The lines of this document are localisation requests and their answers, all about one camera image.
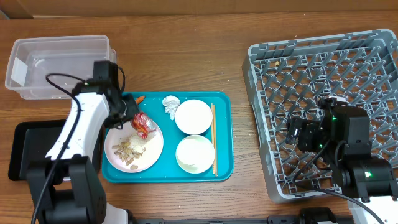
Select red snack wrapper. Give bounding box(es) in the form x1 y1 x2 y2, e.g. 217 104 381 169
131 112 156 139

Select white tissue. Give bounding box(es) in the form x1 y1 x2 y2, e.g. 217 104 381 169
162 95 180 120

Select white paper cup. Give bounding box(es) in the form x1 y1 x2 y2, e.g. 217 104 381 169
175 100 213 135

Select white bowl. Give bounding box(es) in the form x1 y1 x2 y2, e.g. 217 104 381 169
175 135 215 174

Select wooden chopstick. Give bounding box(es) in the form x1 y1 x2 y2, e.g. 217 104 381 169
214 105 218 177
211 103 215 175

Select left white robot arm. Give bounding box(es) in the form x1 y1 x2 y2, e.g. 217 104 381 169
26 60 139 223

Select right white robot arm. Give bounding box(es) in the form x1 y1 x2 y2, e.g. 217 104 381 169
285 96 397 223

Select grey dishwasher rack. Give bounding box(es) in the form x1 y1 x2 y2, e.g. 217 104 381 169
243 29 397 203

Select orange carrot piece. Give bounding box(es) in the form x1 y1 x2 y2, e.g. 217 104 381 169
135 95 145 105

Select pink plate with food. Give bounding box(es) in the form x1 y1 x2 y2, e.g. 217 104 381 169
104 121 164 173

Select teal serving tray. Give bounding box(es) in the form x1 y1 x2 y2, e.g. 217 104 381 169
101 91 234 184

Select clear plastic bin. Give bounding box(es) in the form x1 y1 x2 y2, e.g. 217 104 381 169
4 35 117 100

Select black tray bin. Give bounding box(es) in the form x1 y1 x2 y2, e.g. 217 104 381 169
8 119 65 181

